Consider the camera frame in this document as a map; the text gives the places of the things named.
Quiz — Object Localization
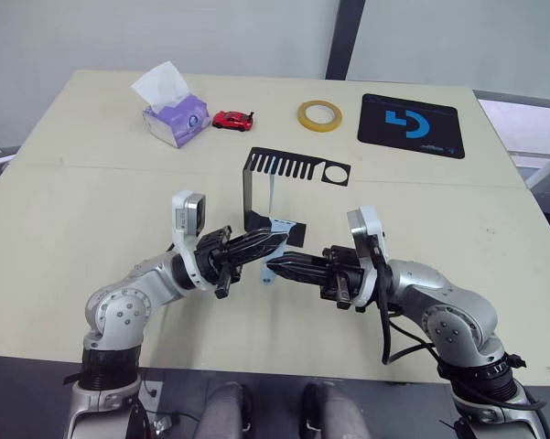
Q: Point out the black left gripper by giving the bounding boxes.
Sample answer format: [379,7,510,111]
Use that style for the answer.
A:
[194,224,289,301]

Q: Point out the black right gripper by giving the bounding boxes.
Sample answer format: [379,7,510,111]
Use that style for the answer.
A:
[265,244,368,311]

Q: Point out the light blue slotted watch strap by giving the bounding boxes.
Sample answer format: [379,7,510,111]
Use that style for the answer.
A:
[259,218,299,287]

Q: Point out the black metal watch stand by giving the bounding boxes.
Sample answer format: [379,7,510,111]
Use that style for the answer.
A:
[242,146,352,247]

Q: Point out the red toy car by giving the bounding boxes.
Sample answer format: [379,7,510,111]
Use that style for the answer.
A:
[211,110,256,132]

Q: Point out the yellow tape roll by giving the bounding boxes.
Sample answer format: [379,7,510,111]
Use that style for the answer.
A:
[297,100,343,133]

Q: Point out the dark grey rounded shape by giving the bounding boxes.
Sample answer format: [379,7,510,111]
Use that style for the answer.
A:
[196,381,257,439]
[300,381,372,439]

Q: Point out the purple tissue box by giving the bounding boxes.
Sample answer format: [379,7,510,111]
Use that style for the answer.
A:
[141,94,210,150]

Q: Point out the black mouse pad blue logo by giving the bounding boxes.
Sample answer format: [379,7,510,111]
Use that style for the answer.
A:
[357,93,466,160]

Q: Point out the white tissue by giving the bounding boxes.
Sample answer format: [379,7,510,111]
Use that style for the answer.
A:
[131,61,189,114]

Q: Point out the black pillar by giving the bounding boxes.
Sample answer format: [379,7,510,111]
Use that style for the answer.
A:
[324,0,365,81]

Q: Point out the white side table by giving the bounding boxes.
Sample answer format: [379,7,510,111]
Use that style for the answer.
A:
[475,89,550,211]

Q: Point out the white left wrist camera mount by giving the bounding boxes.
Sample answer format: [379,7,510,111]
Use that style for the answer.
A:
[170,188,209,293]

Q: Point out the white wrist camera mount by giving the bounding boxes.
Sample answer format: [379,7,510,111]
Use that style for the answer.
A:
[346,204,386,309]
[170,188,209,293]

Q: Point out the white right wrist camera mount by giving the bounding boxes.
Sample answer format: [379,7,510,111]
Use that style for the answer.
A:
[346,204,386,309]

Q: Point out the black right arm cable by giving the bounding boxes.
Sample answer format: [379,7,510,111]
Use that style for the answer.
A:
[373,253,445,366]

